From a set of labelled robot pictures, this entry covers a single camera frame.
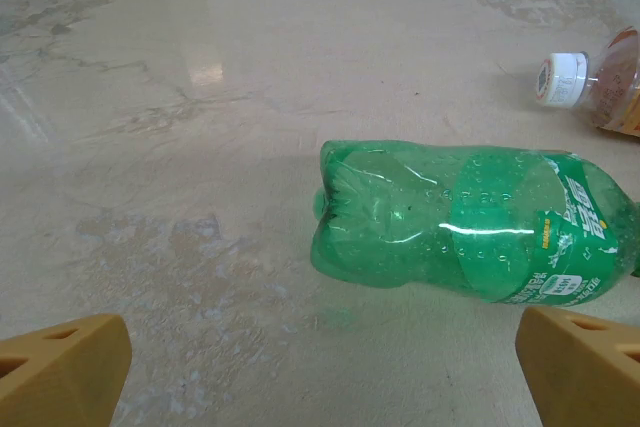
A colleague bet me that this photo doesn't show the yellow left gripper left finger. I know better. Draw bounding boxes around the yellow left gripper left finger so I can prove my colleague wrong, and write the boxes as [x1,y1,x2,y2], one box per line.
[0,313,133,427]

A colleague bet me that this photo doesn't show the red gold label bottle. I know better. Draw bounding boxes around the red gold label bottle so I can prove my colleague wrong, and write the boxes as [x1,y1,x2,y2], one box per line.
[531,25,640,138]

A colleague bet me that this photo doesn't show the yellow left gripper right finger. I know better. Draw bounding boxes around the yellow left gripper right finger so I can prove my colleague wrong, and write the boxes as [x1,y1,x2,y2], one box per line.
[515,306,640,427]

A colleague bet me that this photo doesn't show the green plastic soda bottle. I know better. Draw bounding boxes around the green plastic soda bottle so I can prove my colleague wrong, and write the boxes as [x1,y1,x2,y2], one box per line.
[309,139,640,309]

